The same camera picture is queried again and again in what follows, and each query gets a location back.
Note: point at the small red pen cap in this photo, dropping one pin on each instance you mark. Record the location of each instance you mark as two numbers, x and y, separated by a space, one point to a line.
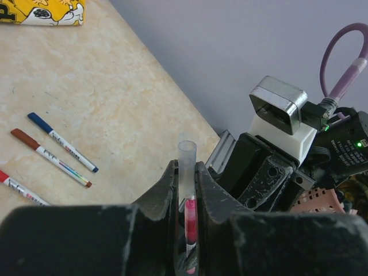
25 138

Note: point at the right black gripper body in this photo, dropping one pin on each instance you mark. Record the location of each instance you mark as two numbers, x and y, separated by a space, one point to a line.
339 152

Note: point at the yellow plaid cloth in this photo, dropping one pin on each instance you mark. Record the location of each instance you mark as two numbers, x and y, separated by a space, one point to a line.
355 190

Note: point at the yellow folded t-shirt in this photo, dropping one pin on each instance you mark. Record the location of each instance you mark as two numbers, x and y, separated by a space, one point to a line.
43 12

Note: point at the pink plastic basket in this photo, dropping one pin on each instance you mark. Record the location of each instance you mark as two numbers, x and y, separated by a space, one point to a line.
318 201

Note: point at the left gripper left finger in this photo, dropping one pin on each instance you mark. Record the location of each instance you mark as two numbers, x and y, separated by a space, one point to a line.
131 239

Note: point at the clear plastic pen cap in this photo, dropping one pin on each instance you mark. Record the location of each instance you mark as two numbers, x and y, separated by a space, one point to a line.
187 153

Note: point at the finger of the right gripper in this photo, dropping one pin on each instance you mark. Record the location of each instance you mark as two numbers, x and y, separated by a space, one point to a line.
259 175

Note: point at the white pen red tip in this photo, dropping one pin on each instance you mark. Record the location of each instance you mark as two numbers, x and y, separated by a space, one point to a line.
26 193

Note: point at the dark red pen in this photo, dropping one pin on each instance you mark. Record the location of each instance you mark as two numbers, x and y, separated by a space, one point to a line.
191 232

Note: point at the white pen blue markings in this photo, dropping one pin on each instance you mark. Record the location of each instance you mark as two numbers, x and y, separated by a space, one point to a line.
64 167

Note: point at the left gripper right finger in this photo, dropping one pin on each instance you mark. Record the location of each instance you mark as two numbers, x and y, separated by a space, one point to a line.
235 241

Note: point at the blue pen cap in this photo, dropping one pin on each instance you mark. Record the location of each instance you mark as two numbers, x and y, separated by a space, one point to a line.
40 122

